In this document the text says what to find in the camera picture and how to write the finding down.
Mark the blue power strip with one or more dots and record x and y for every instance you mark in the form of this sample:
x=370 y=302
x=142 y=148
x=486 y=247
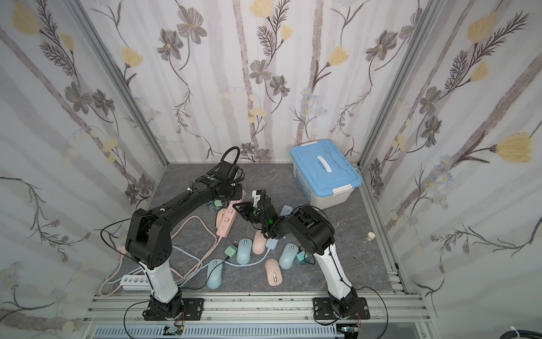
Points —
x=275 y=231

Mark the blue mouse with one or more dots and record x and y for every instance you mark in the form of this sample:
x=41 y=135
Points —
x=214 y=274
x=244 y=252
x=288 y=256

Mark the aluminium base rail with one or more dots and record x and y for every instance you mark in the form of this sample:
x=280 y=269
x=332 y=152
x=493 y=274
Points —
x=260 y=315

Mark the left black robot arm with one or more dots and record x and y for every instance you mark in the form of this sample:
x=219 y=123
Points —
x=149 y=240

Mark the blue mouse right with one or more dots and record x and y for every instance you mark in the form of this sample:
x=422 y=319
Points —
x=288 y=256

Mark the pink mouse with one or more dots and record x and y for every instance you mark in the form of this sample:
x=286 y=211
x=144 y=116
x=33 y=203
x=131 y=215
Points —
x=259 y=243
x=273 y=272
x=218 y=218

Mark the blue lid storage box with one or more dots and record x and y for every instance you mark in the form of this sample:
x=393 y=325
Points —
x=324 y=175

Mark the white power strip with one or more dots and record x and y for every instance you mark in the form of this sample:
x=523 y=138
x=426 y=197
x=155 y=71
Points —
x=135 y=283

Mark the blue mouse front left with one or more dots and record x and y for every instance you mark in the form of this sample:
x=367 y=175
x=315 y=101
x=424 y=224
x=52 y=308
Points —
x=214 y=274

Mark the pink power strip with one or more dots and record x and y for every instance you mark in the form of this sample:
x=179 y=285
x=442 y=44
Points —
x=227 y=221

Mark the pink mouse front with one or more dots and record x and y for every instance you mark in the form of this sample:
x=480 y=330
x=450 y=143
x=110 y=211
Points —
x=273 y=272

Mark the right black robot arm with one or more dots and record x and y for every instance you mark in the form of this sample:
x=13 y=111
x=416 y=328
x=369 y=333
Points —
x=316 y=235

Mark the blue mouse middle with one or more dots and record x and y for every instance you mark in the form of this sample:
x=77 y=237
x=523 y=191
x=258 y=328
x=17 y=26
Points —
x=244 y=252

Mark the light green loose charger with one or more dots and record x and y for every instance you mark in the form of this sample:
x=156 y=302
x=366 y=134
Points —
x=231 y=251

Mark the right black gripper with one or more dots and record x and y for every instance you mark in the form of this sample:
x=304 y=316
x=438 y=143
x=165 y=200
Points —
x=254 y=210

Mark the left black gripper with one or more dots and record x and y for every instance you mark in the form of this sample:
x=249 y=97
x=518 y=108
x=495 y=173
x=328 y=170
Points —
x=231 y=191

